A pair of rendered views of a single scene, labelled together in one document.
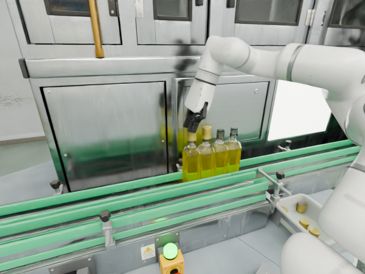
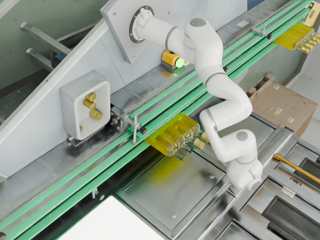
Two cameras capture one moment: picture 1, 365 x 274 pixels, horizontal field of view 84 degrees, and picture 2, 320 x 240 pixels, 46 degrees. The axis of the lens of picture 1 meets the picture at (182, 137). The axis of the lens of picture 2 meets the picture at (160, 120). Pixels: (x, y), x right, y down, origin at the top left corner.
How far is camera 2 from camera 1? 150 cm
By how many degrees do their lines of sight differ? 54
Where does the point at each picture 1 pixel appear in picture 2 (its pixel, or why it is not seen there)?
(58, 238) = (229, 57)
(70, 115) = (253, 125)
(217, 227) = (153, 85)
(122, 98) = not seen: hidden behind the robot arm
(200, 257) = (151, 64)
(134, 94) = not seen: hidden behind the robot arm
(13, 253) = (238, 49)
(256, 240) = (116, 84)
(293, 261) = not seen: hidden behind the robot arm
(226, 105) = (185, 188)
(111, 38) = (279, 169)
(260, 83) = (176, 223)
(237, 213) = (148, 96)
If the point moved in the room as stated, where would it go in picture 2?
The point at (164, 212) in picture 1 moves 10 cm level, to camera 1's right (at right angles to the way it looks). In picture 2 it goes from (195, 81) to (185, 85)
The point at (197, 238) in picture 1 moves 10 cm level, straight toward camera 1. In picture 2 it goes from (159, 75) to (166, 55)
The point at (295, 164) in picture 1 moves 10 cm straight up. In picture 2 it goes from (96, 167) to (114, 181)
